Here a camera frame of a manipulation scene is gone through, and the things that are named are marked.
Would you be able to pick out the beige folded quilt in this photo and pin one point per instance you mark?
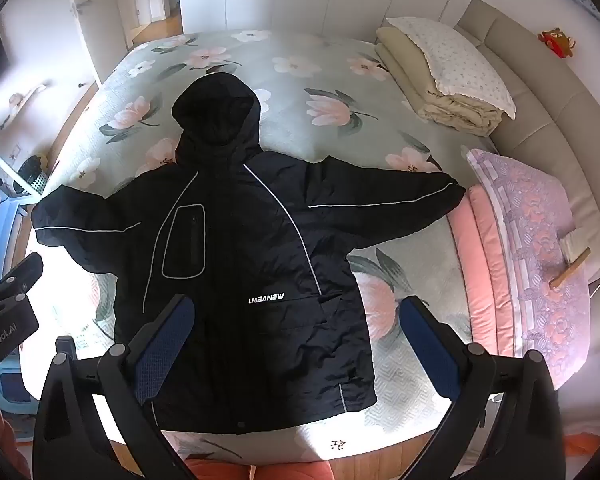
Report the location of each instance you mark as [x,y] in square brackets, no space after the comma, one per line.
[409,68]

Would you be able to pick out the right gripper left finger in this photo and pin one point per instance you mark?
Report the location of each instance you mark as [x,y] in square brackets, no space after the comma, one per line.
[70,441]

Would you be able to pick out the black hooded jacket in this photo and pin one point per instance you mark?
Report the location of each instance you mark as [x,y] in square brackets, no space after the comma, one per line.
[259,241]

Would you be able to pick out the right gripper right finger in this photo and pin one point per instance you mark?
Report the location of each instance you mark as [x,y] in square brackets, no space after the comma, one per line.
[525,440]

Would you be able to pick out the wooden bed brush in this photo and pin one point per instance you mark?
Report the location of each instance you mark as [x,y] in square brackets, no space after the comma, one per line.
[575,250]

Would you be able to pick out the pink folded quilt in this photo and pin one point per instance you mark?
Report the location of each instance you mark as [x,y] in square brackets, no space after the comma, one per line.
[479,249]

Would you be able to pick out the white room door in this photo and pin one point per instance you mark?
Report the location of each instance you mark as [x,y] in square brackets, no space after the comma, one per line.
[101,28]

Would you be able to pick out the white dotted pillow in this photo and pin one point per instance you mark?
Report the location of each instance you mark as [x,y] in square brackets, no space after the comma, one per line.
[457,66]

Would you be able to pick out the red wall ornament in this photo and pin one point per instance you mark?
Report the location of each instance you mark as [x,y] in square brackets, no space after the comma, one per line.
[557,41]

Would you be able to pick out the beige padded headboard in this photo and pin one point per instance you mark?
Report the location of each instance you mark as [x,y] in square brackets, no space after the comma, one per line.
[557,123]

